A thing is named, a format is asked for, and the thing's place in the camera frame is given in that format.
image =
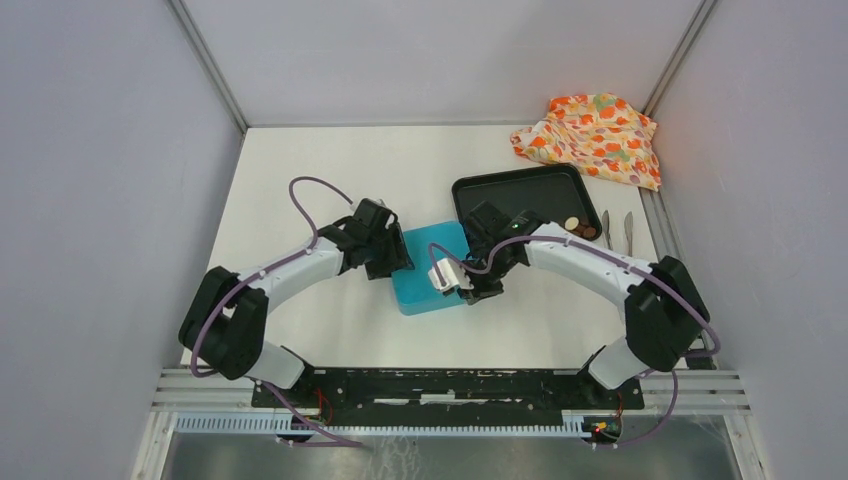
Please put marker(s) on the teal tin lid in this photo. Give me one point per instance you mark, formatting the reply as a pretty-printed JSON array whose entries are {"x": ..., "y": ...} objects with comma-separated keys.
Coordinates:
[{"x": 413, "y": 290}]

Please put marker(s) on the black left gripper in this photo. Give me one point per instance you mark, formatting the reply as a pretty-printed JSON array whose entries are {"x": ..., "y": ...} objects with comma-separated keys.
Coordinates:
[{"x": 398, "y": 257}]

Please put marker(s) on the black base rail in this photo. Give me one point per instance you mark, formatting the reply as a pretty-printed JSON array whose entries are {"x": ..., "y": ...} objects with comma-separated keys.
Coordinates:
[{"x": 374, "y": 397}]

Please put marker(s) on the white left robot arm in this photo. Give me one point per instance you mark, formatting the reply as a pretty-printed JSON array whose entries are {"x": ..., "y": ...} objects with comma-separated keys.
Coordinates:
[{"x": 225, "y": 326}]

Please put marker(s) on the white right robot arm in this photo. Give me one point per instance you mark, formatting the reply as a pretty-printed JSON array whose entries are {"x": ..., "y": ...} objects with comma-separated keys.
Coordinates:
[{"x": 663, "y": 312}]

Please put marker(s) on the black chocolate tray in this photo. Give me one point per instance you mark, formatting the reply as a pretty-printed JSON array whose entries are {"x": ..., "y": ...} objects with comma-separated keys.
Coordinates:
[{"x": 555, "y": 192}]

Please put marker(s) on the steel tongs with white handle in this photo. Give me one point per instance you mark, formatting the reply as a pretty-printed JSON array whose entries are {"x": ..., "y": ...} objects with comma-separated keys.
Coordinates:
[{"x": 618, "y": 233}]

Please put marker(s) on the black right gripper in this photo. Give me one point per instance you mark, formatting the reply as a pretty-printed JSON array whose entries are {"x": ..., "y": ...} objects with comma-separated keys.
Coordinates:
[{"x": 479, "y": 292}]

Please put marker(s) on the floral orange cloth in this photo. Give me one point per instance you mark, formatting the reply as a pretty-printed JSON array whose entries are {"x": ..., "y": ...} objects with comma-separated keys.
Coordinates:
[{"x": 601, "y": 135}]

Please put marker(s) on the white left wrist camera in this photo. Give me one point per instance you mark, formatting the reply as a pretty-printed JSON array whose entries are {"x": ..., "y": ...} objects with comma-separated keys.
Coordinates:
[{"x": 448, "y": 275}]

